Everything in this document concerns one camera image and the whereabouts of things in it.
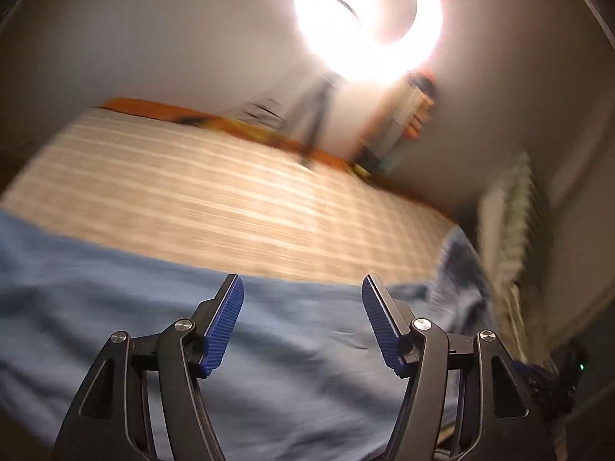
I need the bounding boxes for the folded tripod with orange cloth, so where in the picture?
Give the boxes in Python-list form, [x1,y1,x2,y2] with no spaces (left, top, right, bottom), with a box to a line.
[356,70,439,174]

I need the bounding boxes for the blue pants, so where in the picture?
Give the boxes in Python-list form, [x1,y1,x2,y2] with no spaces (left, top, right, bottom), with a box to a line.
[0,211,503,461]

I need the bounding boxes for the green leaf patterned cushion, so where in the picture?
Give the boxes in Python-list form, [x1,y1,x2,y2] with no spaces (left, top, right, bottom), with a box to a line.
[477,151,553,361]

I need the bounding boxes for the ring light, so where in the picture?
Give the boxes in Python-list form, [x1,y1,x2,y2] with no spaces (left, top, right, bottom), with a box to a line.
[294,0,445,83]

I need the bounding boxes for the beige checked blanket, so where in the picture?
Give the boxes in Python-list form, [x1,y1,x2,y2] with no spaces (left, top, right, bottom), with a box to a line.
[0,108,462,285]

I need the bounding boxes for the small black tripod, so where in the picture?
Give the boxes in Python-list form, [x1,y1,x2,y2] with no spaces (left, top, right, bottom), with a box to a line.
[292,76,338,170]

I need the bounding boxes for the black power cable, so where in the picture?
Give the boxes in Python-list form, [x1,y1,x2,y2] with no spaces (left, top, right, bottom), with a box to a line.
[239,97,290,131]

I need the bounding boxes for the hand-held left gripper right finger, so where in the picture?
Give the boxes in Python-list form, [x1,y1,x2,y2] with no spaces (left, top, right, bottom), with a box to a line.
[360,274,558,461]

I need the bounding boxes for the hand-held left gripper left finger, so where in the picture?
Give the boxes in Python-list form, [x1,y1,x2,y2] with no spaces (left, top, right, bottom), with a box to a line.
[55,274,246,461]

